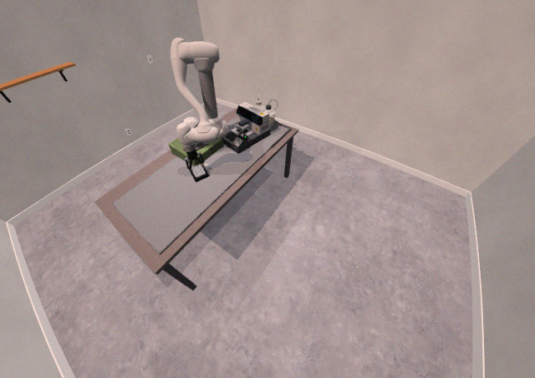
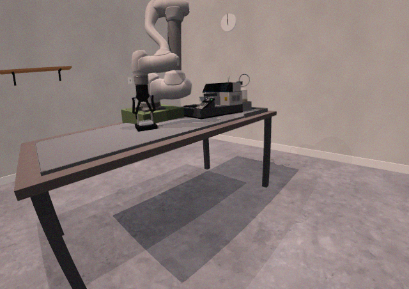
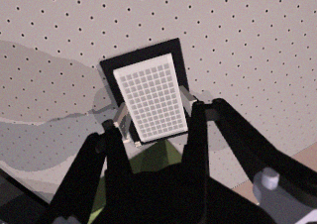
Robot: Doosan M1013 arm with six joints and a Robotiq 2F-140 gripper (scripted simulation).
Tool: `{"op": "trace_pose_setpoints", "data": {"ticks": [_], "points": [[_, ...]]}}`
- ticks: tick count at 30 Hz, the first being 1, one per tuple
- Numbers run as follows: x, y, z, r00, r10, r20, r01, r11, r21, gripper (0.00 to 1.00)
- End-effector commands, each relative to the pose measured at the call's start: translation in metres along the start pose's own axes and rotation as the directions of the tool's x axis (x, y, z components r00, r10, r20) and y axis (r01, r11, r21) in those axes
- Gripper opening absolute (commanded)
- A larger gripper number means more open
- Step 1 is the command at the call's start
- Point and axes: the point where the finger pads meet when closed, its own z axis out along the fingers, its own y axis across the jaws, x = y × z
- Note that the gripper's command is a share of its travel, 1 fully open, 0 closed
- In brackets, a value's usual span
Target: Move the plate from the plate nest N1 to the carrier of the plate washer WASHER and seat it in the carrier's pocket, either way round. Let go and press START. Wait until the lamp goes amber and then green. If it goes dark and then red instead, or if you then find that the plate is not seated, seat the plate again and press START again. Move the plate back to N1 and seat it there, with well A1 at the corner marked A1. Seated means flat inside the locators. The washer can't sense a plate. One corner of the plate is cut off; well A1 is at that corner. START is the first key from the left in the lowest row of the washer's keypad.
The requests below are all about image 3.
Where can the white multi-well plate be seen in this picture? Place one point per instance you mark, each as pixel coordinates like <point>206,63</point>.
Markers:
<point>152,85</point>

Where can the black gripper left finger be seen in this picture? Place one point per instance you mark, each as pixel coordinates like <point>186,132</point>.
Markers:
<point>74,198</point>

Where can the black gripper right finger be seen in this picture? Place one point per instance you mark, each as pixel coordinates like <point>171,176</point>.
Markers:
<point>285,188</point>

